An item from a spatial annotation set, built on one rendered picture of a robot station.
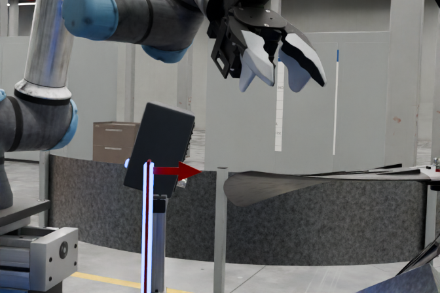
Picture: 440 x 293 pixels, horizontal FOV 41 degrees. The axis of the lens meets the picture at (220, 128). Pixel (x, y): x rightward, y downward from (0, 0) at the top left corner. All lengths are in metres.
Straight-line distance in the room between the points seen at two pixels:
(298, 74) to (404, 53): 4.27
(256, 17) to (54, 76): 0.60
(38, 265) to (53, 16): 0.48
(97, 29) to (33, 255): 0.49
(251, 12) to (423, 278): 0.38
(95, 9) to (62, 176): 2.27
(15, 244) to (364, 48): 5.90
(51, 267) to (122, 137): 6.41
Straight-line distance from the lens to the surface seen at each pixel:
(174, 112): 1.26
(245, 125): 7.14
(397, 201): 2.75
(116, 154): 7.58
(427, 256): 0.84
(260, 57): 0.68
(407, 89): 4.98
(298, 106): 6.93
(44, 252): 1.14
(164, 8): 0.89
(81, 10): 0.83
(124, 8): 0.85
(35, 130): 1.25
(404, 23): 5.02
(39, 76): 1.25
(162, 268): 1.26
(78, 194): 2.95
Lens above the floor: 1.27
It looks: 3 degrees down
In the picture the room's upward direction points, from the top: 2 degrees clockwise
